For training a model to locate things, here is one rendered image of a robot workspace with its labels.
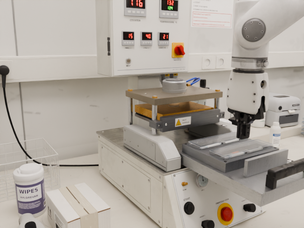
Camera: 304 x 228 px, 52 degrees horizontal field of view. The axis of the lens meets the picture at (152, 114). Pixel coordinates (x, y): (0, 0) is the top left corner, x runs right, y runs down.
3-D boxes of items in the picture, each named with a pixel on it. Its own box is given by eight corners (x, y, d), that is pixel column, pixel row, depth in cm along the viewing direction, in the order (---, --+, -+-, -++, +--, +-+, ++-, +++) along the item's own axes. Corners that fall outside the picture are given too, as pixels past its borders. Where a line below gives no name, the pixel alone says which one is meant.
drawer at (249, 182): (174, 163, 88) (175, 137, 86) (230, 149, 99) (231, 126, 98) (260, 211, 64) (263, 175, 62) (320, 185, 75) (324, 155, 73)
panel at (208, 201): (187, 245, 80) (170, 173, 83) (263, 212, 96) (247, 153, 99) (192, 246, 79) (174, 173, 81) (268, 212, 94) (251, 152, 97)
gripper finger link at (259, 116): (272, 112, 72) (256, 123, 76) (256, 84, 75) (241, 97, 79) (269, 113, 71) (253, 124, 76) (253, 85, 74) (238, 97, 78)
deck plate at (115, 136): (96, 133, 120) (96, 130, 119) (169, 121, 138) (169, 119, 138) (163, 176, 82) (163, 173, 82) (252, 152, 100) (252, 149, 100)
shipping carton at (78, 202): (47, 218, 93) (45, 191, 91) (88, 207, 99) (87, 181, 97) (64, 254, 77) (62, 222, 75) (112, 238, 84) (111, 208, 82)
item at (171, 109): (134, 116, 106) (134, 88, 104) (185, 109, 118) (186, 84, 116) (163, 127, 92) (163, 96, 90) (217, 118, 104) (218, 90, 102)
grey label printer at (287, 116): (245, 119, 194) (247, 92, 190) (269, 116, 202) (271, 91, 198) (276, 130, 172) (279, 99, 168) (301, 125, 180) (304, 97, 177)
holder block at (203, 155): (181, 152, 86) (182, 143, 86) (232, 140, 97) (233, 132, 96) (225, 173, 73) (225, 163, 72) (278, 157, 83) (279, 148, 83)
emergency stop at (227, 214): (220, 223, 88) (217, 208, 88) (230, 218, 90) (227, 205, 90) (224, 223, 86) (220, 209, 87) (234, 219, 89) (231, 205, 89)
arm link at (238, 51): (269, 58, 69) (266, 56, 78) (275, -4, 66) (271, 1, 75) (230, 57, 71) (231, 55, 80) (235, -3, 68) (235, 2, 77)
